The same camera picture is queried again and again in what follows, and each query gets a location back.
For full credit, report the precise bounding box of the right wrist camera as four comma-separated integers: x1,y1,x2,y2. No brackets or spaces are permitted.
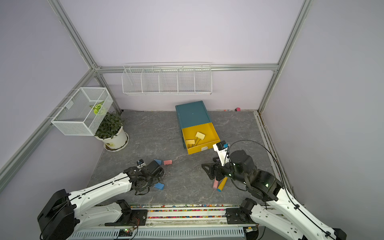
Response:
213,141,230,167

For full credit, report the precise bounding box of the potted green plant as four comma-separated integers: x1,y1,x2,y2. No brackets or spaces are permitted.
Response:
95,112,129,152

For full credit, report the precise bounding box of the purple toy shovel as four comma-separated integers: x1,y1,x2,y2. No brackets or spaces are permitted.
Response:
213,178,219,190

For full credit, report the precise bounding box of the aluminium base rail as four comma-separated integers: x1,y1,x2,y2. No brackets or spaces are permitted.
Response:
69,204,259,240

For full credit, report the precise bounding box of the yellow binder clip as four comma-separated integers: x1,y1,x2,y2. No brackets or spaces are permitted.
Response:
185,139,196,148
195,132,206,146

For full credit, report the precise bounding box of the teal drawer cabinet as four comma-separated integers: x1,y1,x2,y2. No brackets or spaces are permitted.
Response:
175,101,212,150

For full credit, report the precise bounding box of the green leaf toy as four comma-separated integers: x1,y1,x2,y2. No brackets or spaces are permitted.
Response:
90,101,104,115

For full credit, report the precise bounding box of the blue binder clip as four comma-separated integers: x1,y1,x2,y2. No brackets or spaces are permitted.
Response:
154,159,163,166
154,183,165,190

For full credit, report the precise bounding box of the yellow top drawer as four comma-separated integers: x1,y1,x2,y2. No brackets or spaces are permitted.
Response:
182,123,221,155

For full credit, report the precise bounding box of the green toy shovel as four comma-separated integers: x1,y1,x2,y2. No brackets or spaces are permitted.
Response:
217,177,228,192

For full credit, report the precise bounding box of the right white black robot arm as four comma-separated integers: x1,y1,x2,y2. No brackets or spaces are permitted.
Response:
202,150,347,240

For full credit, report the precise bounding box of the white wire basket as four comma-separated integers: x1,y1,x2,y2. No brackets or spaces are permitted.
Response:
51,87,113,136

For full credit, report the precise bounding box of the white wire wall shelf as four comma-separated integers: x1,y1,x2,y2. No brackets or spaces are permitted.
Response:
122,62,213,95

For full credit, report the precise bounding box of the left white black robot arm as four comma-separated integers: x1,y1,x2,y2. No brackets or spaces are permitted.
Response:
37,161,165,240

